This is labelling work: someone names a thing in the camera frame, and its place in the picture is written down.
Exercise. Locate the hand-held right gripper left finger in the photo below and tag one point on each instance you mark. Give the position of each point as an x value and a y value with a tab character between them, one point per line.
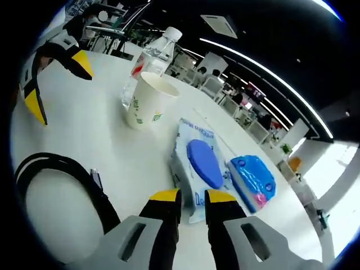
163	230

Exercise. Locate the open laptop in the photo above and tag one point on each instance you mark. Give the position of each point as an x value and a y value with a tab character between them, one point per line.
107	28

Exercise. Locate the green potted plant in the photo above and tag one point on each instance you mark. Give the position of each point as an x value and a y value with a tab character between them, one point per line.
287	148

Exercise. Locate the long curved ceiling light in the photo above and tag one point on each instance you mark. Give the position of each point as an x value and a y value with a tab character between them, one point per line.
332	8

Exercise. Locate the straight ceiling light strip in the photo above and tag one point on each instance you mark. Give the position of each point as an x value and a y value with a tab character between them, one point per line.
270	73

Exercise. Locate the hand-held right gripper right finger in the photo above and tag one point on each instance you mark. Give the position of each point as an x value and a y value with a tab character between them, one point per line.
225	230

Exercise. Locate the ceiling air conditioner unit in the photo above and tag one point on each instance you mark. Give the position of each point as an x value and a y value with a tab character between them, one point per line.
219	25

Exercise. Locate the orange bag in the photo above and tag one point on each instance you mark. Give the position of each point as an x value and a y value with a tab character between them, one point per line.
295	164

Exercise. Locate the clear plastic water bottle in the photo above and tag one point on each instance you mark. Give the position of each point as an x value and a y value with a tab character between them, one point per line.
154	56

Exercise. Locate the row of white office chairs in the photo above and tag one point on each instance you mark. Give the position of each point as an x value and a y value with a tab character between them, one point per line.
242	112

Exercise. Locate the hanging television screen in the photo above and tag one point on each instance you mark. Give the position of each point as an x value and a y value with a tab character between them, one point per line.
256	91

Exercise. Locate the blue sponge pack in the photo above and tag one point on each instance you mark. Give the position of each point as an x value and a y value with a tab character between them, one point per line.
250	180

